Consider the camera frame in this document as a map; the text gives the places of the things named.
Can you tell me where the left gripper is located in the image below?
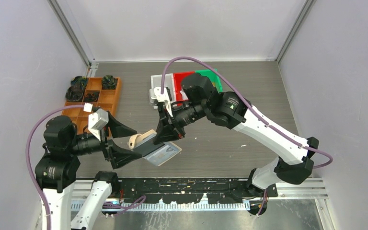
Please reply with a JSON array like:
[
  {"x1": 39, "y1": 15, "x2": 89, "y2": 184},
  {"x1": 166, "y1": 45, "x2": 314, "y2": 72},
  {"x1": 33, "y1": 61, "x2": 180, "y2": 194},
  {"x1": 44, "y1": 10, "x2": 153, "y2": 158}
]
[{"x1": 68, "y1": 110, "x2": 142, "y2": 166}]

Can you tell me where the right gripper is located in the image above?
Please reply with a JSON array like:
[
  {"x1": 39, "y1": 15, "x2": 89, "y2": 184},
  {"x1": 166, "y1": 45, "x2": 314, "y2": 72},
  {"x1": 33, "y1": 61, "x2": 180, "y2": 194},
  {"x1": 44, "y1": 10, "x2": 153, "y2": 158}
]
[{"x1": 153, "y1": 101, "x2": 208, "y2": 144}]

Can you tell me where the clear card sleeve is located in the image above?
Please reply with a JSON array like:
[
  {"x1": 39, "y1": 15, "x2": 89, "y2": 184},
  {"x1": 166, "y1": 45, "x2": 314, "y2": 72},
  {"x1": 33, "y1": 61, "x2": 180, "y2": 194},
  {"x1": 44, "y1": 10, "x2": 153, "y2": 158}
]
[{"x1": 133, "y1": 135, "x2": 182, "y2": 166}]

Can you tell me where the beige card holder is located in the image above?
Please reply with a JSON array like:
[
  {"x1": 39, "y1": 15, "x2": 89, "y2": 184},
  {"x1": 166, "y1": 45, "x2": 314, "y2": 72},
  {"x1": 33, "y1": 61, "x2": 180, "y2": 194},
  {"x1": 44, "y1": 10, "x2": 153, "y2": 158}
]
[{"x1": 127, "y1": 129, "x2": 157, "y2": 150}]

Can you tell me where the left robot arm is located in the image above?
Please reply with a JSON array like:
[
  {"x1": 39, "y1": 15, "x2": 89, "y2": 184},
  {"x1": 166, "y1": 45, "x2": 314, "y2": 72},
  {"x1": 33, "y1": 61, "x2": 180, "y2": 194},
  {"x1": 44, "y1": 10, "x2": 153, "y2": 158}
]
[{"x1": 34, "y1": 108, "x2": 142, "y2": 230}]

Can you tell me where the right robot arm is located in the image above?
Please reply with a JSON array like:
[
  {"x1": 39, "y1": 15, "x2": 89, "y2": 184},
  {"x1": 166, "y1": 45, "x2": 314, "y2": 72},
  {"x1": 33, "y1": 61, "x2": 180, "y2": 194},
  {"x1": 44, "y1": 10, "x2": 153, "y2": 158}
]
[{"x1": 154, "y1": 73, "x2": 319, "y2": 197}]

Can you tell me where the orange wooden compartment tray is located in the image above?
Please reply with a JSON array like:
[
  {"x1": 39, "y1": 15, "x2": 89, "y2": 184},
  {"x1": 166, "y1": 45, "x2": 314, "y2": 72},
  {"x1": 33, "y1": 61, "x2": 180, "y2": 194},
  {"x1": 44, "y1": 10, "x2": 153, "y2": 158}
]
[{"x1": 62, "y1": 77, "x2": 122, "y2": 134}]

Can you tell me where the dark fabric bundle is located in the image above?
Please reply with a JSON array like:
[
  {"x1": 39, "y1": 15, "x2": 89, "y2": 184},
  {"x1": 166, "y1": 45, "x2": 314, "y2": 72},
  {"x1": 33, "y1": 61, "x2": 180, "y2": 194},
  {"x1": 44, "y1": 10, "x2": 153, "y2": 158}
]
[
  {"x1": 83, "y1": 91, "x2": 100, "y2": 103},
  {"x1": 70, "y1": 76, "x2": 88, "y2": 91},
  {"x1": 65, "y1": 87, "x2": 84, "y2": 102},
  {"x1": 101, "y1": 75, "x2": 118, "y2": 90}
]

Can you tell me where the white plastic bin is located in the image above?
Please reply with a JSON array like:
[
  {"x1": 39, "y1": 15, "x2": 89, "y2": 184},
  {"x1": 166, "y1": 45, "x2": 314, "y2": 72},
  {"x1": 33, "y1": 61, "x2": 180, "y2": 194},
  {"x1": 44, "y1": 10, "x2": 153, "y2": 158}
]
[{"x1": 149, "y1": 73, "x2": 176, "y2": 109}]

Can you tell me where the red plastic bin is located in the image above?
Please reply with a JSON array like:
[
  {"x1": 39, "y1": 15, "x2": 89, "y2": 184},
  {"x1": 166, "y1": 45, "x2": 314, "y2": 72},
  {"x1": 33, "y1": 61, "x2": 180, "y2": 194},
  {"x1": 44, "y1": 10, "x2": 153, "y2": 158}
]
[{"x1": 173, "y1": 71, "x2": 195, "y2": 102}]

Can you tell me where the green plastic bin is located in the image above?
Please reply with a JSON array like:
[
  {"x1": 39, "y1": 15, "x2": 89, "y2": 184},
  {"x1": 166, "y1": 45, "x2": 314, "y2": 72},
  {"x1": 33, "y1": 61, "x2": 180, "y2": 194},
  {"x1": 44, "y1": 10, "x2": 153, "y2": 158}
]
[{"x1": 195, "y1": 69, "x2": 223, "y2": 92}]

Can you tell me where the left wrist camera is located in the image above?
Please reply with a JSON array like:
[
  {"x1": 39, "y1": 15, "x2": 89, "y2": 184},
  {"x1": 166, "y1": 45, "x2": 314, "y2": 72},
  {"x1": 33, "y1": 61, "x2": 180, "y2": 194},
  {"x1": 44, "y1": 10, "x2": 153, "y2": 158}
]
[{"x1": 88, "y1": 108, "x2": 109, "y2": 141}]

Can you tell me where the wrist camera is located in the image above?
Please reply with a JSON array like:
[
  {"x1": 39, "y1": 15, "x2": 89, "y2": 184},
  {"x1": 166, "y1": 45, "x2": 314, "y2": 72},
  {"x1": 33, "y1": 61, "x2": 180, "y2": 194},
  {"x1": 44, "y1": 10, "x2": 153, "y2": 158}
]
[
  {"x1": 88, "y1": 108, "x2": 109, "y2": 141},
  {"x1": 149, "y1": 87, "x2": 173, "y2": 117}
]

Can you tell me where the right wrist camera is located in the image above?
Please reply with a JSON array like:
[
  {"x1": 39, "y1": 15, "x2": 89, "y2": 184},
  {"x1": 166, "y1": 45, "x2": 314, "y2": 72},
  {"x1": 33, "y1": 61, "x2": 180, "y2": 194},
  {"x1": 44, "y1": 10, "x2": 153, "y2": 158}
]
[{"x1": 149, "y1": 87, "x2": 173, "y2": 117}]

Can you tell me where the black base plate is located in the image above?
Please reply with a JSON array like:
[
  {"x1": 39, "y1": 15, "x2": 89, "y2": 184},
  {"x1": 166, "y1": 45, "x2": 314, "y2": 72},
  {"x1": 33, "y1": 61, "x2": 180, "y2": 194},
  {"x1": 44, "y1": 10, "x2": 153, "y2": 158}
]
[{"x1": 104, "y1": 178, "x2": 278, "y2": 215}]

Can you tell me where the aluminium rail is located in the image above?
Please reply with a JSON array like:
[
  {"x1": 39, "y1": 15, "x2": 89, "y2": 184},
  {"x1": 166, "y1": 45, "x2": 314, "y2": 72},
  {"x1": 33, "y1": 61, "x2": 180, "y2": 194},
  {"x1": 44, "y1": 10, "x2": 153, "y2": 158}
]
[{"x1": 71, "y1": 178, "x2": 328, "y2": 211}]

